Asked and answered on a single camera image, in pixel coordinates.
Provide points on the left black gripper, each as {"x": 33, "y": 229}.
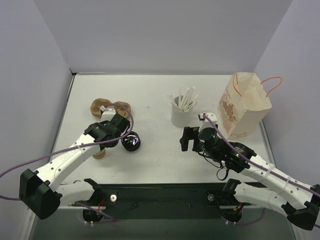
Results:
{"x": 120, "y": 121}

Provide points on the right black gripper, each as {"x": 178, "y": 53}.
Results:
{"x": 187, "y": 137}

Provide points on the stack of brown paper cups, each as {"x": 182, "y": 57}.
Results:
{"x": 100, "y": 155}

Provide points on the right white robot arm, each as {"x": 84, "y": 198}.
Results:
{"x": 298, "y": 202}

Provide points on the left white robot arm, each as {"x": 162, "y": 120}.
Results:
{"x": 43, "y": 191}

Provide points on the paper takeout bag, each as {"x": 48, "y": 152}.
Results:
{"x": 245, "y": 102}

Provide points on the stack of black lids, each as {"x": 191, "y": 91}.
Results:
{"x": 131, "y": 142}

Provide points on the brown cardboard cup carrier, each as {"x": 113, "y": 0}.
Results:
{"x": 119, "y": 107}

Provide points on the white straw holder cup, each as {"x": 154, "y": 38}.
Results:
{"x": 179, "y": 118}

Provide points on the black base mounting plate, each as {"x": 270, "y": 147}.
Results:
{"x": 167, "y": 201}

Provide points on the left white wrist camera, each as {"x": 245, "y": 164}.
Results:
{"x": 107, "y": 113}

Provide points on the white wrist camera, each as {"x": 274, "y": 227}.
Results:
{"x": 107, "y": 113}
{"x": 208, "y": 119}

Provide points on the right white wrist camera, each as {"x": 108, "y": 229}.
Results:
{"x": 208, "y": 119}

